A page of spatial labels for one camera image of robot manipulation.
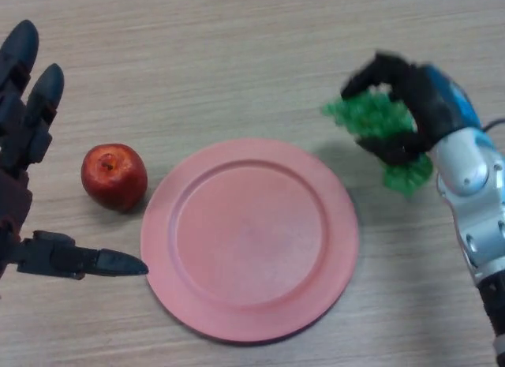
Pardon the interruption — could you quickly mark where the pink round plate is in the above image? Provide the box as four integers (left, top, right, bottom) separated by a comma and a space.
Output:
140, 137, 360, 343

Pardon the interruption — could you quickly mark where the red apple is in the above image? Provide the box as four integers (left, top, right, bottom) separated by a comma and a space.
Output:
80, 143, 149, 213

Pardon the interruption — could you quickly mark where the green grape bunch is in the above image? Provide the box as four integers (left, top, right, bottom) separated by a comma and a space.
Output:
320, 91, 434, 200

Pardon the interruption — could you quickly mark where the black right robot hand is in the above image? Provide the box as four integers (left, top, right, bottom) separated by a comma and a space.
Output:
339, 51, 483, 167

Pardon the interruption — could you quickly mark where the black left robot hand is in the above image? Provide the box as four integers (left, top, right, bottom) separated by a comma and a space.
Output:
0, 19, 150, 281

